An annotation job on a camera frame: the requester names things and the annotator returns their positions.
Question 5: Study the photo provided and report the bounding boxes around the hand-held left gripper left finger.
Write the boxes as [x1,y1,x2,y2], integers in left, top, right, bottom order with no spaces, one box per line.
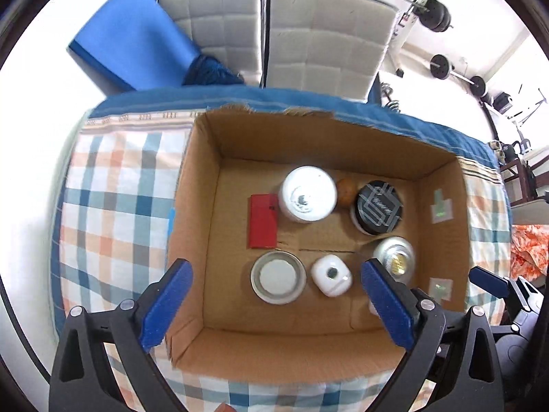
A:
[49,259,195,412]

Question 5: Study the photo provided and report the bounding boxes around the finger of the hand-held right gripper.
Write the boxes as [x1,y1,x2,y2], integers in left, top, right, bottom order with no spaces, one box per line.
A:
[468,266,511,298]

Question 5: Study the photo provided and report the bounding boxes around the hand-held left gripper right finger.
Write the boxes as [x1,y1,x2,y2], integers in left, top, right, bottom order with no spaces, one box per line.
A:
[360,259,504,412]

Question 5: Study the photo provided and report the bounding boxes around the silver round tin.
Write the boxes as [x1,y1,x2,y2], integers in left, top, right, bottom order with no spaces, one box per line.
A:
[372,237,416,286]

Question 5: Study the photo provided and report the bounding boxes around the white square device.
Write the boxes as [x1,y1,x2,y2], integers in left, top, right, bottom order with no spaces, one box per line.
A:
[311,254,353,298]

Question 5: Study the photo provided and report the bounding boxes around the black round patterned tin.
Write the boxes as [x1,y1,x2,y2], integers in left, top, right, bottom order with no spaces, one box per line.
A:
[350,180,405,236]

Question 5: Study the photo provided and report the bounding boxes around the brown egg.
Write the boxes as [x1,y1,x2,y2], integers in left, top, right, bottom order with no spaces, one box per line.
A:
[336,179,357,207]

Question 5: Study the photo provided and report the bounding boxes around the red case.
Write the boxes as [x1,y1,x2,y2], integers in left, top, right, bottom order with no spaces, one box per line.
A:
[248,194,279,250]

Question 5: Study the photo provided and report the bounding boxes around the white round jar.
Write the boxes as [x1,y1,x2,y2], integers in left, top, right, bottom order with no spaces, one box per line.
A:
[279,166,338,224]

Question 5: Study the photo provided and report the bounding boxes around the cardboard box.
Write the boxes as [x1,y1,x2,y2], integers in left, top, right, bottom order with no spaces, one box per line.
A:
[165,107,472,385]

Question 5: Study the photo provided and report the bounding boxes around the orange patterned cloth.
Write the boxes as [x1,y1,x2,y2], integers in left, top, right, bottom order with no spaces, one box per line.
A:
[510,223,549,282]

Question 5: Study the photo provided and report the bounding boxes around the dark wooden chair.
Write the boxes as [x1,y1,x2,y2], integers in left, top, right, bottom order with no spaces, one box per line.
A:
[500,154,549,207]

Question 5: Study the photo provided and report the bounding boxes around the checked tablecloth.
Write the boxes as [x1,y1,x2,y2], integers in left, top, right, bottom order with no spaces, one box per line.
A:
[51,86,513,412]

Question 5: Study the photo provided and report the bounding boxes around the pair of shoes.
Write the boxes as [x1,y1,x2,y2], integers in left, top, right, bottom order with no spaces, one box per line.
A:
[491,139,522,160]

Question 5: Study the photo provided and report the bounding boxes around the black tripod stand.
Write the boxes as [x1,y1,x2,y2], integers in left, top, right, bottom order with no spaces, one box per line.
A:
[512,86,549,138]

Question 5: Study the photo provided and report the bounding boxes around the chrome dumbbell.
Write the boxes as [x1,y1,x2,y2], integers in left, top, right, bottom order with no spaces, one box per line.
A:
[379,83,401,113]

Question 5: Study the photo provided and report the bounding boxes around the short barbell with black plates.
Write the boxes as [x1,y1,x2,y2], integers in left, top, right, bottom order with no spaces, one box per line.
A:
[430,54,489,99]

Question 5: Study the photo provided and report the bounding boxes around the dark blue cloth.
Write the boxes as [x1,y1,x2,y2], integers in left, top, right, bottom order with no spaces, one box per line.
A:
[182,54,245,88]

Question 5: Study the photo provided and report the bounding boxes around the white barbell rack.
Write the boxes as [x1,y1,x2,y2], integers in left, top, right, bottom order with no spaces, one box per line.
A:
[388,0,440,78]

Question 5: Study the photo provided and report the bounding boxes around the blue exercise mat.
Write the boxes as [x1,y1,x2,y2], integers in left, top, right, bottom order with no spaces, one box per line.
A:
[69,0,202,93]

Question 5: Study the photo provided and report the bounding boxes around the long barbell with black plates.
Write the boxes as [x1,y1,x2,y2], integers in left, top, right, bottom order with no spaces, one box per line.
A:
[418,0,454,33]

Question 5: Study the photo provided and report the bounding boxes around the grey padded chair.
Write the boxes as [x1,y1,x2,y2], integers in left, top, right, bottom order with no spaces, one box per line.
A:
[160,0,263,87]
[262,0,397,104]

